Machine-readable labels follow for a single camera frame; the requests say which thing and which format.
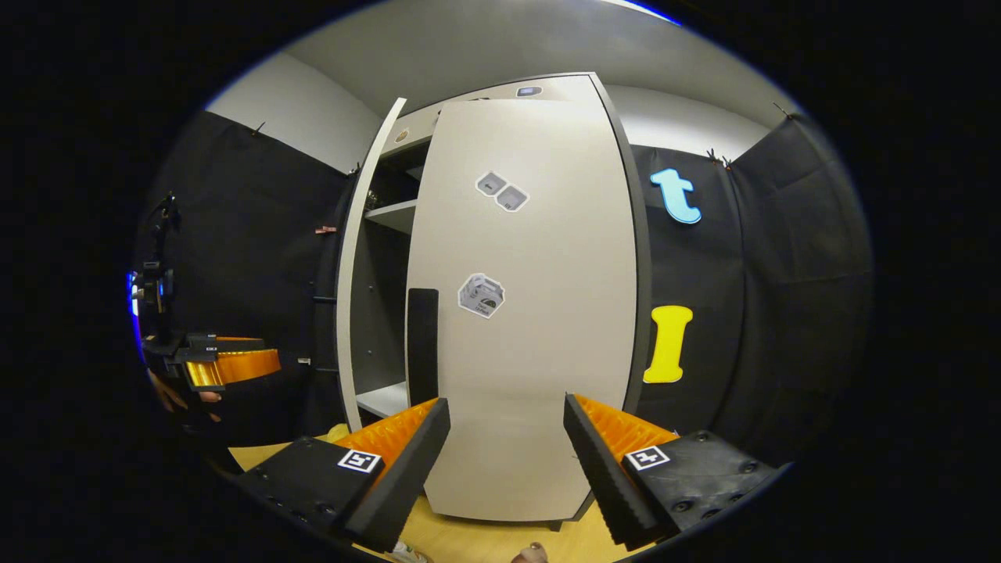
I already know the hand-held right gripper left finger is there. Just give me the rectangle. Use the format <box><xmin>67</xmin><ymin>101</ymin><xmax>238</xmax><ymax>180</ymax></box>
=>
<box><xmin>235</xmin><ymin>397</ymin><xmax>453</xmax><ymax>554</ymax></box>

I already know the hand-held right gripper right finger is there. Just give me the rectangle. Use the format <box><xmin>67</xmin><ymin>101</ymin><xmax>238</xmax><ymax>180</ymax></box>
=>
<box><xmin>563</xmin><ymin>393</ymin><xmax>783</xmax><ymax>552</ymax></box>

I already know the white cabinet door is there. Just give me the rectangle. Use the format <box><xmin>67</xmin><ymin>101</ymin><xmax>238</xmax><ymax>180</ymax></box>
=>
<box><xmin>335</xmin><ymin>97</ymin><xmax>409</xmax><ymax>433</ymax></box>
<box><xmin>405</xmin><ymin>98</ymin><xmax>642</xmax><ymax>523</ymax></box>

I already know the white cabinet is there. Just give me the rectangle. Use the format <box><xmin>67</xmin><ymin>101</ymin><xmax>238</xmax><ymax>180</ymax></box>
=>
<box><xmin>335</xmin><ymin>72</ymin><xmax>655</xmax><ymax>533</ymax></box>

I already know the white cabinet shelf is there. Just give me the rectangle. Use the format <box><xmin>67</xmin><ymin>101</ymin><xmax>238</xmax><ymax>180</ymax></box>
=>
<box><xmin>364</xmin><ymin>199</ymin><xmax>418</xmax><ymax>235</ymax></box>

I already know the white cabinet drawer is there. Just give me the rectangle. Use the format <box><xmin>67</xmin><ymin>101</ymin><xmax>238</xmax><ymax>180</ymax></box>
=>
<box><xmin>389</xmin><ymin>73</ymin><xmax>603</xmax><ymax>145</ymax></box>

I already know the black door handle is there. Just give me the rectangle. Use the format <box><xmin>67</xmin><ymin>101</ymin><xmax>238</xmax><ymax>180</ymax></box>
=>
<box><xmin>407</xmin><ymin>287</ymin><xmax>440</xmax><ymax>409</ymax></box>

